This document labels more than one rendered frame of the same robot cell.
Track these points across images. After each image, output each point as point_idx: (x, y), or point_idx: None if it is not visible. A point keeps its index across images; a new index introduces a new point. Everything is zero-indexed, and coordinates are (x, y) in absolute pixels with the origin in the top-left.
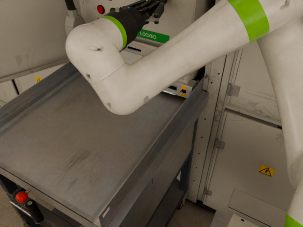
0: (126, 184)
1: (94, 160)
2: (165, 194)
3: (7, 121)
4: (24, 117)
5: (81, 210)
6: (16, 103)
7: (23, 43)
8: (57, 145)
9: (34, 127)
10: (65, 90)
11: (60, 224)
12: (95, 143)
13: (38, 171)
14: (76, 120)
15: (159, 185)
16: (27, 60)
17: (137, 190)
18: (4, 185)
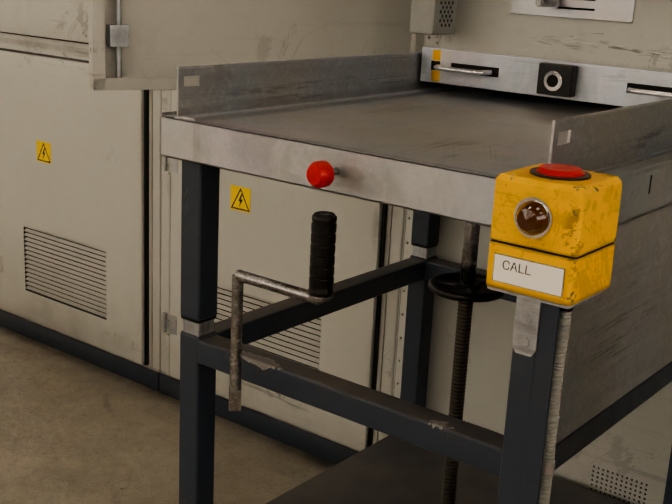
0: (600, 128)
1: (492, 147)
2: (646, 388)
3: (254, 107)
4: (292, 110)
5: (485, 172)
6: (280, 77)
7: (286, 9)
8: (392, 132)
9: (324, 118)
10: (382, 102)
11: (343, 385)
12: (487, 138)
13: (358, 143)
14: (427, 121)
15: (645, 300)
16: (280, 55)
17: (620, 172)
18: (199, 281)
